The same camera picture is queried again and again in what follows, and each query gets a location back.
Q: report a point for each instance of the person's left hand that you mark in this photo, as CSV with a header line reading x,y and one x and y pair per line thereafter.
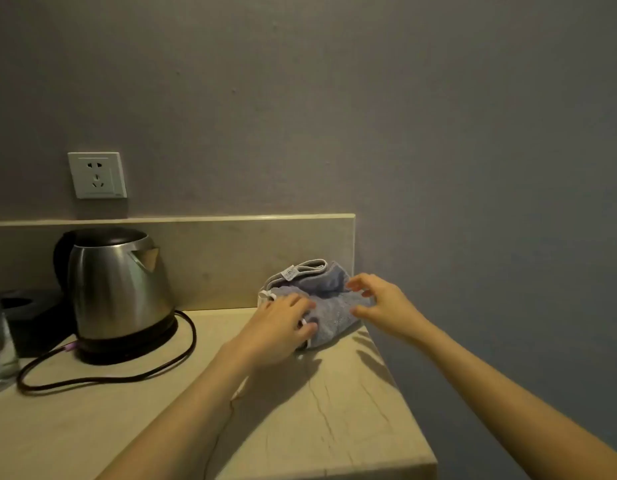
x,y
268,334

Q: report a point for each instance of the person's right hand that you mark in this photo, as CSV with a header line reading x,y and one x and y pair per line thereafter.
x,y
388,309

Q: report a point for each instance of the grey cleaning cloth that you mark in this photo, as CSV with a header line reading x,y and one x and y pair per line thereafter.
x,y
333,294

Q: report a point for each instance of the person's left forearm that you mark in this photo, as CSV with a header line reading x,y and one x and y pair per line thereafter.
x,y
178,424

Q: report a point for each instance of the person's right forearm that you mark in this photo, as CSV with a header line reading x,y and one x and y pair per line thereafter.
x,y
513,409

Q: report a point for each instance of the beige stone backsplash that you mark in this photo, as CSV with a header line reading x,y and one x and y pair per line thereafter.
x,y
213,259

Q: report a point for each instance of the black kettle base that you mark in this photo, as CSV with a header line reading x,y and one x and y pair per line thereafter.
x,y
128,352

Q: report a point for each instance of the stainless steel electric kettle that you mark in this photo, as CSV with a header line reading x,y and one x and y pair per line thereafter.
x,y
113,289

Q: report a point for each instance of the black box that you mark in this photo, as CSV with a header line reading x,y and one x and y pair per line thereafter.
x,y
33,324

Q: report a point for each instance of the clear glass container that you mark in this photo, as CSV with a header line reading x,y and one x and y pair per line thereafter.
x,y
1,354

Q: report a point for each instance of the white wall socket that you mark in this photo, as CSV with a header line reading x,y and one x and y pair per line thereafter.
x,y
96,174

